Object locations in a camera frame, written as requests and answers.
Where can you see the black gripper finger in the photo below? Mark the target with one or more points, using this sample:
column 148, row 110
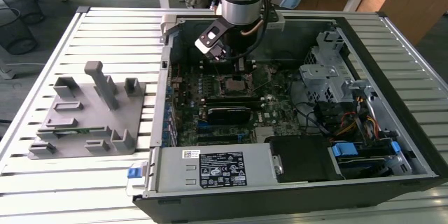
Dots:
column 244, row 68

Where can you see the silver CPU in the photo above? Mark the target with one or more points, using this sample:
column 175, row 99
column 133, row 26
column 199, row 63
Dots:
column 233, row 85

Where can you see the CPU socket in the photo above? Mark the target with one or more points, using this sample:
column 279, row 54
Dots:
column 220, row 89

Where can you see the green motherboard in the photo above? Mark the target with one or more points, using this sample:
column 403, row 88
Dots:
column 276, row 98

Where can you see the black graphics card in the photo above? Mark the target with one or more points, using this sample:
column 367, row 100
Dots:
column 227, row 116

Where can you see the silver drive cage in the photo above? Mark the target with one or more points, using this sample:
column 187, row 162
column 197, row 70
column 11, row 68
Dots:
column 321, row 77

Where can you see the silver chipset heatsink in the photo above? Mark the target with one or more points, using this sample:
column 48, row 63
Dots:
column 264, row 132

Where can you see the black expansion slot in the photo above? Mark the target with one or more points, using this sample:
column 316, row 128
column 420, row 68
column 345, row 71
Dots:
column 220, row 139

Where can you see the black plastic air shroud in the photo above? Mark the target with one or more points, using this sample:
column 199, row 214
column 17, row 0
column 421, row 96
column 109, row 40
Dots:
column 300, row 158

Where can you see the hard disk in blue carrier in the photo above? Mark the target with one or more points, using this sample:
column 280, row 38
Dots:
column 344, row 150

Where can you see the silver power supply black label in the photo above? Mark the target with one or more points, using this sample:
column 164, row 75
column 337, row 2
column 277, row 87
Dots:
column 175, row 171

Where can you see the grey plastic parts rack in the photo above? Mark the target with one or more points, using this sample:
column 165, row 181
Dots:
column 91, row 129

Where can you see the green RAM stick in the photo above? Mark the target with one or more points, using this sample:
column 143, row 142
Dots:
column 87, row 130

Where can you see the wooden cabinet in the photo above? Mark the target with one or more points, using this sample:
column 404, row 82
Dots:
column 412, row 3

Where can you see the blue case release latch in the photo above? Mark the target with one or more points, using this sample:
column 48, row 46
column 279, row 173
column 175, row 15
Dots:
column 135, row 173

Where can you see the black PC case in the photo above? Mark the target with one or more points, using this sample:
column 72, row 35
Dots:
column 244, row 208

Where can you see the silver disk bay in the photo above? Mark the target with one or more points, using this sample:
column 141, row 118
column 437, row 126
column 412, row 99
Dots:
column 399, row 165

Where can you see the black mesh waste bin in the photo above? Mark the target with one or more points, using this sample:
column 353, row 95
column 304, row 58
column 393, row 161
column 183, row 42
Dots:
column 17, row 35
column 31, row 6

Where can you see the grey furniture foot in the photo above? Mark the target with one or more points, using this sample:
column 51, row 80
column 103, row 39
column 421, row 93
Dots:
column 7, row 73

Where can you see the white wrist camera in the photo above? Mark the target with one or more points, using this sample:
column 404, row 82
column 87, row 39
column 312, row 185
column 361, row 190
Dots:
column 204, row 46

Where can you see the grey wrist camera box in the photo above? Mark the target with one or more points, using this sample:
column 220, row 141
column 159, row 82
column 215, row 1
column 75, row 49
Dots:
column 276, row 23

